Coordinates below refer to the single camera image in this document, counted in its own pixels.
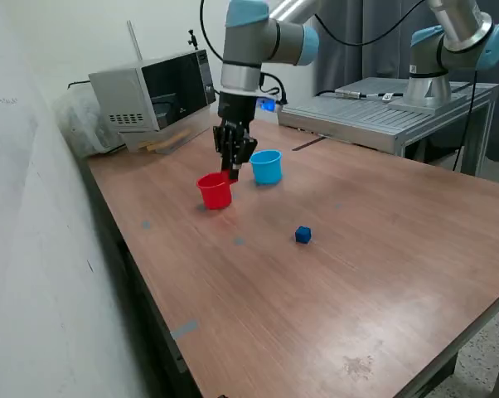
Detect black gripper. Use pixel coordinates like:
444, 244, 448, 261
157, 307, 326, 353
212, 91, 259, 181

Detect aluminium robot base table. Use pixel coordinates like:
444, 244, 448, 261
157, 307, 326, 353
277, 76, 499, 177

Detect blue plastic cup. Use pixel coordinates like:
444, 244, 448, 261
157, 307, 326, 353
249, 149, 283, 186

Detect red plastic cup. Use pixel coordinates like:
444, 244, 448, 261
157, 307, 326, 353
196, 172, 233, 211

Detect silver microwave oven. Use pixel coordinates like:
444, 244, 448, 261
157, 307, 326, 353
87, 48, 217, 133

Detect silver metal device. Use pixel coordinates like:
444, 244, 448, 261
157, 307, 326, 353
334, 86, 369, 100

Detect white thin rod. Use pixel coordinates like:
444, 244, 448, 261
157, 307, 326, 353
126, 19, 145, 62

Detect clear plastic bag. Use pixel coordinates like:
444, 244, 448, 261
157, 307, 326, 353
52, 89, 126, 158

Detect dark grey curtain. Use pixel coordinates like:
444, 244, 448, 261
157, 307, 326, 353
314, 0, 499, 163

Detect long grey tape strip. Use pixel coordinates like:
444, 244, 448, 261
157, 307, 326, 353
169, 318, 200, 341

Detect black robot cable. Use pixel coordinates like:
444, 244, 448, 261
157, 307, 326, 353
198, 0, 478, 171

